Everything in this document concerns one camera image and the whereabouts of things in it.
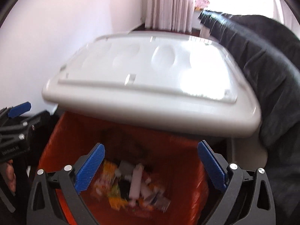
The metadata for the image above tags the left hand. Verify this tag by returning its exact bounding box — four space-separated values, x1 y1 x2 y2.
6 160 16 193

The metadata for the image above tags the orange trash bin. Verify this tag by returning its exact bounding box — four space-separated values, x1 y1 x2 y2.
39 112 209 224

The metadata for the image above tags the white plastic storage box lid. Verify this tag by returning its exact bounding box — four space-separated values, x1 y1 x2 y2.
42 31 261 137

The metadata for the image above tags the white foam cylinder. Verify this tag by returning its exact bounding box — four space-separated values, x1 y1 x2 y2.
129 163 143 200

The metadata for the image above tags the folded pink quilt stack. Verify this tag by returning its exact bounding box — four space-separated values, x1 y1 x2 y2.
194 0 210 11

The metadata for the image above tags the pink patterned curtain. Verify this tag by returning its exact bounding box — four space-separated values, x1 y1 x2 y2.
145 0 195 34

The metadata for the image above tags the white bed frame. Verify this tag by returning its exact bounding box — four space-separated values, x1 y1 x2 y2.
199 26 211 39

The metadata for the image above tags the dark bed blanket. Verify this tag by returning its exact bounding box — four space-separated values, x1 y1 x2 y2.
199 11 299 216

